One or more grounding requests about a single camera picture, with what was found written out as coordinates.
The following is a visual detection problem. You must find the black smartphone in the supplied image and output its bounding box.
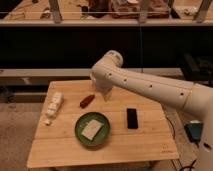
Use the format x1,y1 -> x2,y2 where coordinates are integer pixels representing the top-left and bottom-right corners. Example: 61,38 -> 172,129
127,108 -> 138,129

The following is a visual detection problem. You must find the white block stack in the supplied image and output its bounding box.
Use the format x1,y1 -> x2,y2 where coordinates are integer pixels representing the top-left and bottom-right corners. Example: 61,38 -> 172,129
46,92 -> 63,117

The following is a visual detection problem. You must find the white napkin on plate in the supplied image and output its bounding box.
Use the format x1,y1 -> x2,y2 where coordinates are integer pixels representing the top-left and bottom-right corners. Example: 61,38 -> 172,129
82,119 -> 103,140

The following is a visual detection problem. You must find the black floor cable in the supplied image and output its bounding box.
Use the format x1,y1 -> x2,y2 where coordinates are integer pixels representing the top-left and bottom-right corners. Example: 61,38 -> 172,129
166,116 -> 198,171

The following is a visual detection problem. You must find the wooden table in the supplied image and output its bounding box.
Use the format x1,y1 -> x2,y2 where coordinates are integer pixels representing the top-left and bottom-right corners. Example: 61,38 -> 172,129
27,80 -> 179,169

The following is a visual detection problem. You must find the green round plate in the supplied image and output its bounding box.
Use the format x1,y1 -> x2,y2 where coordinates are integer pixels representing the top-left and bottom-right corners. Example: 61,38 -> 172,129
75,112 -> 110,147

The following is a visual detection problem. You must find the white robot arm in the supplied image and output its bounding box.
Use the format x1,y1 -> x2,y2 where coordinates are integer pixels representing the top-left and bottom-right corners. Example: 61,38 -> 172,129
90,50 -> 213,171

